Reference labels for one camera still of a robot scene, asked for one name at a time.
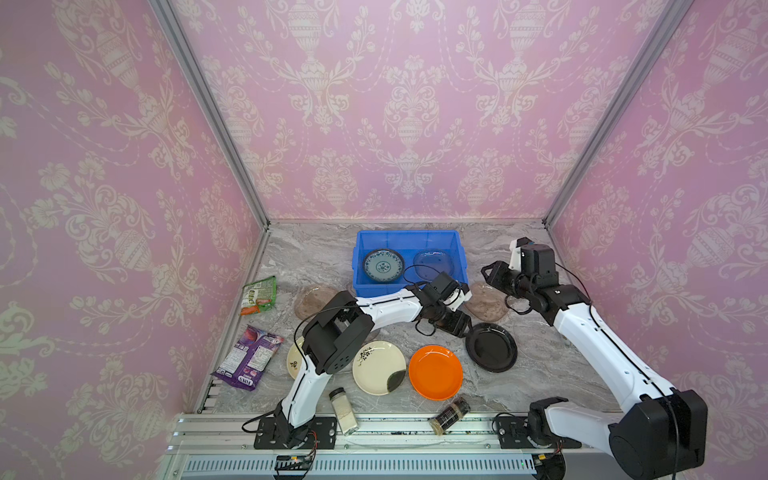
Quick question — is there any clear glass plate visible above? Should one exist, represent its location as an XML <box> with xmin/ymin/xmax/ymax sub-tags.
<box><xmin>413</xmin><ymin>249</ymin><xmax>455</xmax><ymax>282</ymax></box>

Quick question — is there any blue patterned ceramic plate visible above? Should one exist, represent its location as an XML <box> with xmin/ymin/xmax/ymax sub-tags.
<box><xmin>362</xmin><ymin>248</ymin><xmax>406</xmax><ymax>283</ymax></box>

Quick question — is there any pinkish translucent plate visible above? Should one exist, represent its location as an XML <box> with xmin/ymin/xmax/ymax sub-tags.
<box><xmin>464</xmin><ymin>282</ymin><xmax>509</xmax><ymax>323</ymax></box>

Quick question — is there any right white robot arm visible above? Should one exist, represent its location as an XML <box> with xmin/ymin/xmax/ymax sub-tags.
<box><xmin>481</xmin><ymin>237</ymin><xmax>708</xmax><ymax>479</ymax></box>

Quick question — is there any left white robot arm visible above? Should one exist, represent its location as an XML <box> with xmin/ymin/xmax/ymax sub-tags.
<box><xmin>274</xmin><ymin>272</ymin><xmax>472</xmax><ymax>432</ymax></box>

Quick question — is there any blue plastic bin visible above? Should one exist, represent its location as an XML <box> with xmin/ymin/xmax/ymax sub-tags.
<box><xmin>352</xmin><ymin>230</ymin><xmax>468</xmax><ymax>297</ymax></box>

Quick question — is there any orange plate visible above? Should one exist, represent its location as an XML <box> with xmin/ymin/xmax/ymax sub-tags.
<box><xmin>408</xmin><ymin>345</ymin><xmax>464</xmax><ymax>401</ymax></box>

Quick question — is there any cream plate black patch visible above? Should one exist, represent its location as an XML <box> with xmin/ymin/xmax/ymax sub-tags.
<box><xmin>352</xmin><ymin>341</ymin><xmax>407</xmax><ymax>396</ymax></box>

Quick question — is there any dark spice jar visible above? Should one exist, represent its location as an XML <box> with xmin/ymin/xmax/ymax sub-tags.
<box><xmin>429</xmin><ymin>396</ymin><xmax>471</xmax><ymax>436</ymax></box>

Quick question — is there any brown translucent plate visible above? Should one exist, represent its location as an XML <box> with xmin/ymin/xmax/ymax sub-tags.
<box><xmin>294</xmin><ymin>284</ymin><xmax>339</xmax><ymax>320</ymax></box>

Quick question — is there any white spice jar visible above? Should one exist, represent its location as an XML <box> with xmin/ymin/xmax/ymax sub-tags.
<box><xmin>329</xmin><ymin>387</ymin><xmax>359</xmax><ymax>436</ymax></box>

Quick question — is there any cream flower plate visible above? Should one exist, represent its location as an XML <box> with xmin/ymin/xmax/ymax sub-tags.
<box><xmin>286</xmin><ymin>336</ymin><xmax>304</xmax><ymax>379</ymax></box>

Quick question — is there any green snack bag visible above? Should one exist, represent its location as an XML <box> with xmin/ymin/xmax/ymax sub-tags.
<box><xmin>240</xmin><ymin>276</ymin><xmax>277</xmax><ymax>316</ymax></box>

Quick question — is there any purple snack bag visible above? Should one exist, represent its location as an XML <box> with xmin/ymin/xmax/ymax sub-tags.
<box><xmin>212</xmin><ymin>325</ymin><xmax>285</xmax><ymax>391</ymax></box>

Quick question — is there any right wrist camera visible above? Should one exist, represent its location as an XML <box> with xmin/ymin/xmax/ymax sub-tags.
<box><xmin>509</xmin><ymin>237</ymin><xmax>533</xmax><ymax>271</ymax></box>

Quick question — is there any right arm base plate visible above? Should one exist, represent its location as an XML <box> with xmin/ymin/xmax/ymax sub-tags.
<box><xmin>491</xmin><ymin>412</ymin><xmax>583</xmax><ymax>449</ymax></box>

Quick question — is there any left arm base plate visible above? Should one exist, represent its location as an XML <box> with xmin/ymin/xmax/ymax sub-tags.
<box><xmin>253</xmin><ymin>416</ymin><xmax>338</xmax><ymax>450</ymax></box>

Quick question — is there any aluminium frame rail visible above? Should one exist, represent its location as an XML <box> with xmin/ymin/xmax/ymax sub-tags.
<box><xmin>155</xmin><ymin>410</ymin><xmax>679</xmax><ymax>480</ymax></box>

